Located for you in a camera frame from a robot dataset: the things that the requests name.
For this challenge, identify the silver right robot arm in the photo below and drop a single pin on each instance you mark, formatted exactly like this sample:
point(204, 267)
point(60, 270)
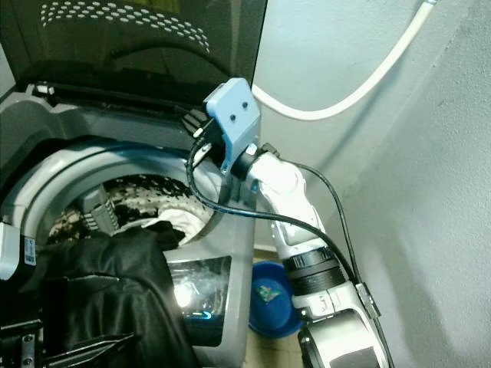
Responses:
point(307, 245)

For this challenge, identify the black garment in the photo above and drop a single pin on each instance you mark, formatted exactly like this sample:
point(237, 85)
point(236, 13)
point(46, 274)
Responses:
point(115, 291)

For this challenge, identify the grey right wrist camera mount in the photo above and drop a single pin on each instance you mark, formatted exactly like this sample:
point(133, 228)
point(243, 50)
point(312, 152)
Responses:
point(236, 115)

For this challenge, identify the dark tinted washer lid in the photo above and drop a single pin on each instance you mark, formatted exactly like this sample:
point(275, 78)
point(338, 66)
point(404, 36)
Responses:
point(138, 61)

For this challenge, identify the white garment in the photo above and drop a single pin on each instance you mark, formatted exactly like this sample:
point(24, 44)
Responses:
point(176, 228)

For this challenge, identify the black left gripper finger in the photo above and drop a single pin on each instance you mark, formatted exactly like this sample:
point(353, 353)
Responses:
point(77, 354)

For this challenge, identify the grey top-load washing machine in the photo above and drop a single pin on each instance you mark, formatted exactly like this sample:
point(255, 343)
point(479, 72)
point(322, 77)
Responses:
point(46, 123)

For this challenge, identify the blue plastic basin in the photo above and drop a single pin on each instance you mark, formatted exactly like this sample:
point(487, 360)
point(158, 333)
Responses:
point(276, 299)

